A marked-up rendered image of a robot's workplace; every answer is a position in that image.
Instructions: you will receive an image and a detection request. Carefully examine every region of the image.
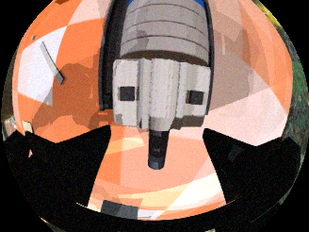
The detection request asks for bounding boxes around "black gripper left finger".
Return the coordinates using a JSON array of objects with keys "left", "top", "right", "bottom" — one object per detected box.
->
[{"left": 25, "top": 124, "right": 112, "bottom": 207}]

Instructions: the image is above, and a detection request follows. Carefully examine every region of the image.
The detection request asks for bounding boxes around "orange open tray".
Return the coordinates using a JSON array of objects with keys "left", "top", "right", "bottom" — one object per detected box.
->
[{"left": 56, "top": 0, "right": 68, "bottom": 6}]

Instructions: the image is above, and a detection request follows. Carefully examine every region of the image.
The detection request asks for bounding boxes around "blue ring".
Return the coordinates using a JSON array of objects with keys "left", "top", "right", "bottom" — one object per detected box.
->
[{"left": 128, "top": 0, "right": 204, "bottom": 10}]

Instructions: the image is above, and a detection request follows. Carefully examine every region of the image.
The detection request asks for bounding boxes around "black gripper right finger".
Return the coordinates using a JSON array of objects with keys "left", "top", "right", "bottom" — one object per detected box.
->
[{"left": 203, "top": 127, "right": 283, "bottom": 204}]

